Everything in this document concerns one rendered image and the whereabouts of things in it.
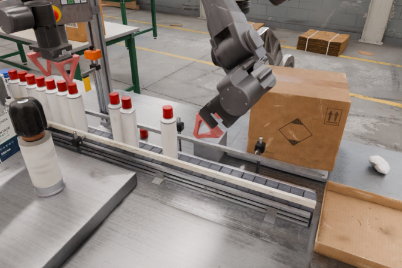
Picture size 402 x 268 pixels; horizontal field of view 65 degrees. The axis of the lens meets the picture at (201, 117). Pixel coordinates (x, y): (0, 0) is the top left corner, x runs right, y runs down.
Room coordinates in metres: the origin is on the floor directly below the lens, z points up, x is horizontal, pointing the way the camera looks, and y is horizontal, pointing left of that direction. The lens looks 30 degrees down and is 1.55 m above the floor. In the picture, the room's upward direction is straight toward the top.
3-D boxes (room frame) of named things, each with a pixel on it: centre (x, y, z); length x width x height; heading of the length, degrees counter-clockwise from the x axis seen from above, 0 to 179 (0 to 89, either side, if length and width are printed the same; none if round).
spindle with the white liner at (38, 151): (0.73, 0.46, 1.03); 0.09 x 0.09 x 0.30
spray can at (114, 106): (0.97, 0.30, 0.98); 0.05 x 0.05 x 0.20
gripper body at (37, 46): (0.82, 0.40, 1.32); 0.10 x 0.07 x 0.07; 58
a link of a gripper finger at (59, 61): (0.80, 0.37, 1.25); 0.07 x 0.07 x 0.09; 58
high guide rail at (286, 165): (0.93, 0.14, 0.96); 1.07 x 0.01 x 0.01; 65
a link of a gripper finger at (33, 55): (0.84, 0.43, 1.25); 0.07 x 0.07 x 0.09; 58
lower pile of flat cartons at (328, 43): (4.82, -1.90, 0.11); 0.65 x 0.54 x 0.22; 55
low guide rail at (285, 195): (0.86, 0.17, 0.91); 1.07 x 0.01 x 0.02; 65
